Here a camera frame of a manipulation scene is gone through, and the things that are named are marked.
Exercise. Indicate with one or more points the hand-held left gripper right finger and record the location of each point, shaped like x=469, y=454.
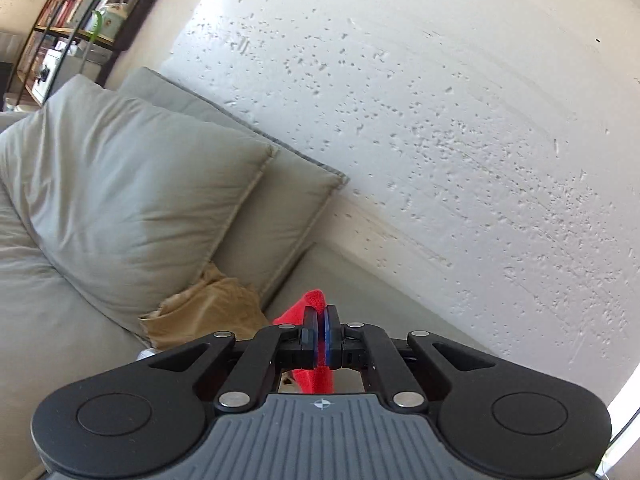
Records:
x=331, y=332

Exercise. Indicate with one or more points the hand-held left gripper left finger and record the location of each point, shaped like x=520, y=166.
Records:
x=311, y=332

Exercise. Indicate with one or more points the red garment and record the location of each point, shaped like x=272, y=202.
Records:
x=312, y=305

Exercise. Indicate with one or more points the tan cloth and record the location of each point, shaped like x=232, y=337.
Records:
x=210, y=310

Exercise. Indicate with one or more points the grey sofa back cushion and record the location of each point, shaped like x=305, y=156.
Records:
x=280, y=210

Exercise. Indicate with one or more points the large grey sofa cushion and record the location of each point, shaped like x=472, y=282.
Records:
x=125, y=200

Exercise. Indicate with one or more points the grey sofa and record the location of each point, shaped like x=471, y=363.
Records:
x=75, y=335

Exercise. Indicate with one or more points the green plastic hanger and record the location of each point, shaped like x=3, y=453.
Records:
x=98, y=25

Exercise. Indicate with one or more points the black metal bookshelf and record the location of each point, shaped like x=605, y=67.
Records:
x=75, y=15

